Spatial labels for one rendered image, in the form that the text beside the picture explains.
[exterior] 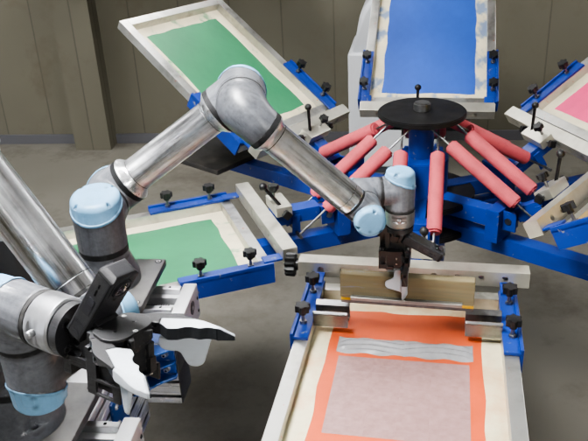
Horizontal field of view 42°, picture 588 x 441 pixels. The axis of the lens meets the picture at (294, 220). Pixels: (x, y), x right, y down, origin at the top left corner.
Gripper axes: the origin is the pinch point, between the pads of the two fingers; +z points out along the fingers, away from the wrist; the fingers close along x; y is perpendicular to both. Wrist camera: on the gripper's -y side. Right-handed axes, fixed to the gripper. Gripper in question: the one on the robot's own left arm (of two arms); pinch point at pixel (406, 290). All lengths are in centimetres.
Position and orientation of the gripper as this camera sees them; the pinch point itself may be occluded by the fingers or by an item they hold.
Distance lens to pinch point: 207.6
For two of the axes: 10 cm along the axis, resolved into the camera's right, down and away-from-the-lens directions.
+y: -9.8, -0.5, 1.9
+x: -1.9, 4.4, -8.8
